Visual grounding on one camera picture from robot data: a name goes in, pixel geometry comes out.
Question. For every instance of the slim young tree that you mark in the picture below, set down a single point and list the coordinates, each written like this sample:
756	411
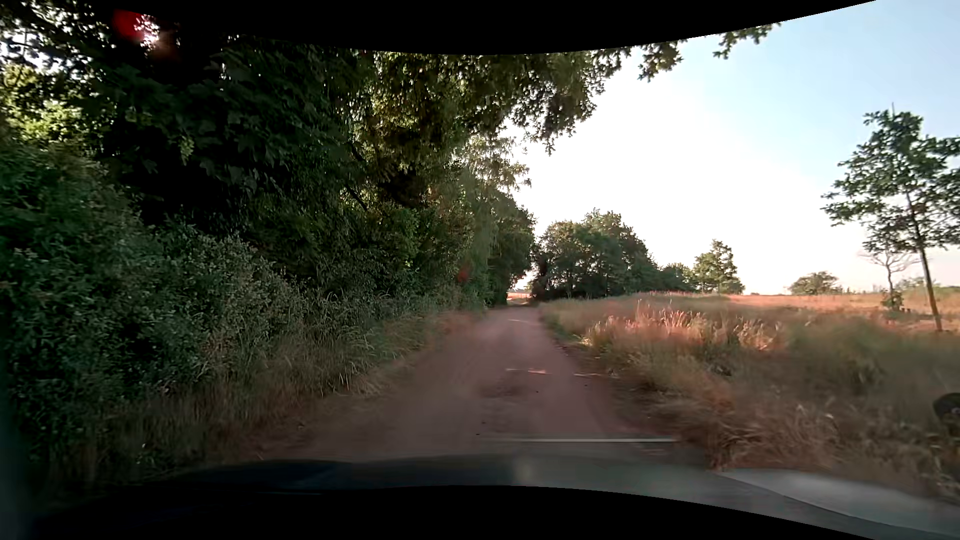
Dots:
904	180

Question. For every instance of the low rounded tree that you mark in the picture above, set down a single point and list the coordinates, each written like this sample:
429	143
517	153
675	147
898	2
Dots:
815	283

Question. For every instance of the dry tall grass verge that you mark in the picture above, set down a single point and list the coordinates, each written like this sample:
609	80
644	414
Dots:
750	375

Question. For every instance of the car's own bonnet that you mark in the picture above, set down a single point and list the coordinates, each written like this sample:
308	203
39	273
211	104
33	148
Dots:
480	480

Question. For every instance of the grass verge under trees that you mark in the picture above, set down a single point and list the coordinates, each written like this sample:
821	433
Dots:
330	360

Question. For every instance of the small bare tree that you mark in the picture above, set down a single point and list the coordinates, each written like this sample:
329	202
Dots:
890	270

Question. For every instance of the reddish narrow asphalt road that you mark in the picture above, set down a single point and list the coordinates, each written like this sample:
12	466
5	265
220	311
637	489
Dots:
510	360

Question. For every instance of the dry golden field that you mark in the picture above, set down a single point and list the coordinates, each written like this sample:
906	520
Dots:
810	301

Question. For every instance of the row of dense green trees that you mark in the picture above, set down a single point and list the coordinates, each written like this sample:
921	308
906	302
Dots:
225	187

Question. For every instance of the group of trees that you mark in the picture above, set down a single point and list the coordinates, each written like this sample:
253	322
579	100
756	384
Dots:
592	259

